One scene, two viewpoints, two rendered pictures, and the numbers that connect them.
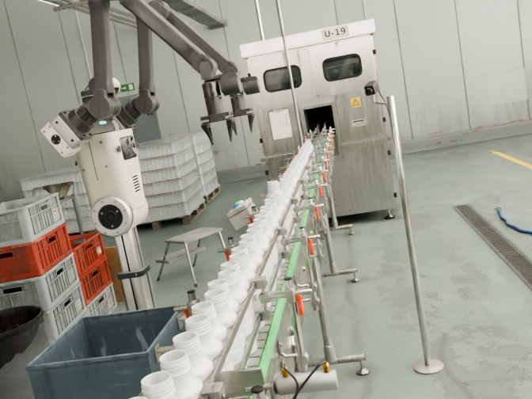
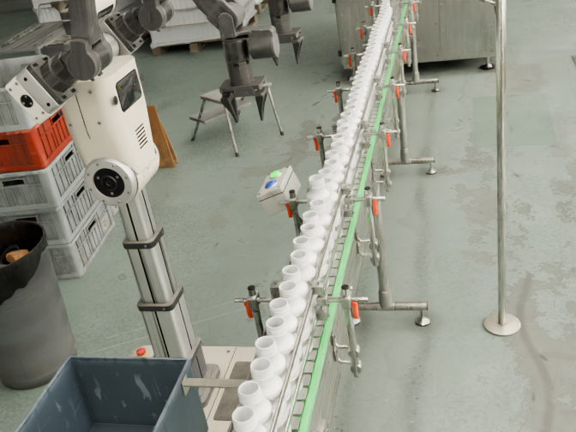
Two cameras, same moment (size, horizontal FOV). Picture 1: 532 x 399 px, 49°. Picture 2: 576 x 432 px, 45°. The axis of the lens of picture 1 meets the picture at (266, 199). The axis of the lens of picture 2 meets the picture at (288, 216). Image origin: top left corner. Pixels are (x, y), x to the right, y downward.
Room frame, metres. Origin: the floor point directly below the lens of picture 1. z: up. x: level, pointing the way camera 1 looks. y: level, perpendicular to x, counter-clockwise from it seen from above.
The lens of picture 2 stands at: (0.39, -0.15, 1.94)
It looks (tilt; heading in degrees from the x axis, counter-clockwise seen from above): 28 degrees down; 7
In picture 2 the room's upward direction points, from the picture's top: 10 degrees counter-clockwise
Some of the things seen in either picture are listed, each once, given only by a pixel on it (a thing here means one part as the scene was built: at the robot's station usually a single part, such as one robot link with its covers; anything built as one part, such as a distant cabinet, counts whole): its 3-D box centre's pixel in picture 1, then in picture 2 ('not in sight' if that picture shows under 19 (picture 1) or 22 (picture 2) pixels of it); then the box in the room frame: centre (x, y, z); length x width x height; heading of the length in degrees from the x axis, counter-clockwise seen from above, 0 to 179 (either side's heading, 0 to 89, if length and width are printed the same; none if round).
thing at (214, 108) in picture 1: (214, 108); (241, 74); (1.98, 0.11, 1.47); 0.10 x 0.07 x 0.07; 83
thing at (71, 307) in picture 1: (41, 315); (51, 202); (3.84, 1.64, 0.33); 0.61 x 0.41 x 0.22; 177
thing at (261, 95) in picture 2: (224, 128); (253, 102); (1.98, 0.09, 1.40); 0.07 x 0.07 x 0.09; 83
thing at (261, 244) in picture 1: (259, 260); (282, 356); (1.42, 0.04, 1.08); 0.06 x 0.06 x 0.17
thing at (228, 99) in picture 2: (214, 130); (239, 103); (1.98, 0.13, 1.40); 0.07 x 0.07 x 0.09; 83
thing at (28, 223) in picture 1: (17, 220); (11, 93); (3.83, 1.64, 1.00); 0.61 x 0.41 x 0.22; 178
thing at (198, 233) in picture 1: (190, 254); (231, 112); (5.34, 0.79, 0.21); 0.61 x 0.47 x 0.41; 44
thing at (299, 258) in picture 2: (270, 237); (303, 285); (1.65, 0.01, 1.08); 0.06 x 0.06 x 0.17
